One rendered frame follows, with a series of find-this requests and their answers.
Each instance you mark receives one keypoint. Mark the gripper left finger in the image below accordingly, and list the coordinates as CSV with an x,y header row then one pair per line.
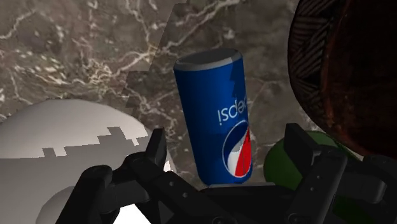
x,y
149,183

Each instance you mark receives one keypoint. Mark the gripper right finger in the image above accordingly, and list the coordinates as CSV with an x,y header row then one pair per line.
x,y
322,180

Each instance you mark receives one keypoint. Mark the green round fruit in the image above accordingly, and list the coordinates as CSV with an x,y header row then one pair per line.
x,y
279,167

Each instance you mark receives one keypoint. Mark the blue soda can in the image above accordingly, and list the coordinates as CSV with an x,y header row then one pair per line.
x,y
214,118

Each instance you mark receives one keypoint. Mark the white round object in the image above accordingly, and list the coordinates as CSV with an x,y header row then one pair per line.
x,y
46,149

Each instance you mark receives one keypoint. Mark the dark brown woven bowl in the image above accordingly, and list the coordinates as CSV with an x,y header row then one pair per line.
x,y
350,71

